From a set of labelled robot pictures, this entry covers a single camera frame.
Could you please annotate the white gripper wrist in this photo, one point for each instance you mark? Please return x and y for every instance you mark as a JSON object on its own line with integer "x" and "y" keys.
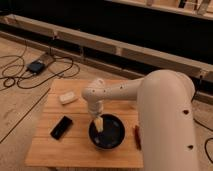
{"x": 95, "y": 109}

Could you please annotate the dark ceramic bowl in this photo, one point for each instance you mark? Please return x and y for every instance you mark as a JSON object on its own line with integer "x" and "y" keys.
{"x": 112, "y": 135}

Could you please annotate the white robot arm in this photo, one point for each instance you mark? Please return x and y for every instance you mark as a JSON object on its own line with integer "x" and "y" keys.
{"x": 164, "y": 105}

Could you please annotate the white soap bar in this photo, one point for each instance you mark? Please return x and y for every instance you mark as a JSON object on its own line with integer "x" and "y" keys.
{"x": 67, "y": 98}

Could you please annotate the red brown elongated object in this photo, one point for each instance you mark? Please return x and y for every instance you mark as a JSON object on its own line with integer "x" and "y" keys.
{"x": 137, "y": 137}

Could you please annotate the wooden table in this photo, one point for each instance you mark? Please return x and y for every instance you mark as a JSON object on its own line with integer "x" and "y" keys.
{"x": 74, "y": 149}

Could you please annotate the black rectangular remote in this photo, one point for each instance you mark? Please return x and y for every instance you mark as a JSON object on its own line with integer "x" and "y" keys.
{"x": 61, "y": 127}

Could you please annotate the blue power adapter box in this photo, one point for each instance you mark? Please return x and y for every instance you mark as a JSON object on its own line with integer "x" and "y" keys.
{"x": 36, "y": 67}

